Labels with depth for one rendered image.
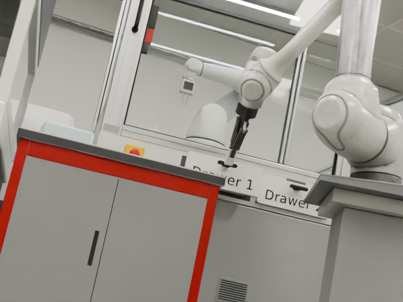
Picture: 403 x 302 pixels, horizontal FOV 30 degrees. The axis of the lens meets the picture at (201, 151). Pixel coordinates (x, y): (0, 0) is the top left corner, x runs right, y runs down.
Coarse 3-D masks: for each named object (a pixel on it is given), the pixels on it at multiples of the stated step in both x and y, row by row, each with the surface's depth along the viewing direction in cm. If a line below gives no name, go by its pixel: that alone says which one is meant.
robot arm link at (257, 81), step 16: (336, 0) 244; (320, 16) 244; (336, 16) 246; (304, 32) 241; (320, 32) 244; (288, 48) 240; (304, 48) 241; (256, 64) 241; (272, 64) 240; (288, 64) 241; (240, 80) 240; (256, 80) 236; (272, 80) 240; (256, 96) 238
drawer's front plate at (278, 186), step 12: (264, 180) 289; (276, 180) 290; (264, 192) 288; (276, 192) 289; (288, 192) 290; (300, 192) 291; (264, 204) 289; (276, 204) 288; (288, 204) 289; (300, 204) 290
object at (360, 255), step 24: (336, 192) 209; (360, 192) 209; (336, 216) 221; (360, 216) 211; (384, 216) 211; (336, 240) 212; (360, 240) 210; (384, 240) 210; (336, 264) 208; (360, 264) 208; (384, 264) 208; (336, 288) 206; (360, 288) 206; (384, 288) 206
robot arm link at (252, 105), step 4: (240, 96) 260; (240, 100) 260; (244, 100) 259; (244, 104) 260; (248, 104) 259; (252, 104) 259; (256, 104) 259; (260, 104) 261; (252, 108) 261; (256, 108) 261
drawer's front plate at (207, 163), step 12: (192, 156) 274; (204, 156) 275; (192, 168) 273; (204, 168) 274; (216, 168) 275; (228, 168) 277; (240, 168) 278; (252, 168) 279; (252, 180) 278; (240, 192) 276; (252, 192) 277
